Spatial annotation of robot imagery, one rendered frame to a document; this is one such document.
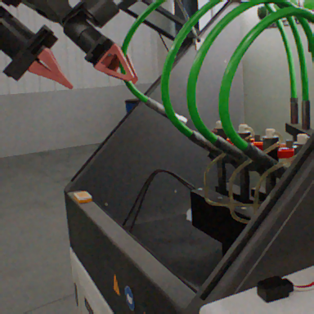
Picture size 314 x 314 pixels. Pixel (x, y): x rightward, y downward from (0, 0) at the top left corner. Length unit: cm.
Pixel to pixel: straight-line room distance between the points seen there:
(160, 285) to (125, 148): 58
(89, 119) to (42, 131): 86
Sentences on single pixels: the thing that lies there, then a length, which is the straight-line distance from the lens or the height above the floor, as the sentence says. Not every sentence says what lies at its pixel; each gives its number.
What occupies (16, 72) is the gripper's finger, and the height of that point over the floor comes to 124.
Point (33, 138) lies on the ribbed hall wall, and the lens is 741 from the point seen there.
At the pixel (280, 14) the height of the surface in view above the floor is 131.
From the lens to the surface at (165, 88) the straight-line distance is 71.
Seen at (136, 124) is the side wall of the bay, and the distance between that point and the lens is 112.
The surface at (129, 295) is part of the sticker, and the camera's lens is 72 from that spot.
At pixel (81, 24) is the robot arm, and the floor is 134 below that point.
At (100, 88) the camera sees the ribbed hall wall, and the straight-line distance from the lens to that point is 775.
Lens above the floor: 123
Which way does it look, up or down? 8 degrees down
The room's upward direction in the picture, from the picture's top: 3 degrees counter-clockwise
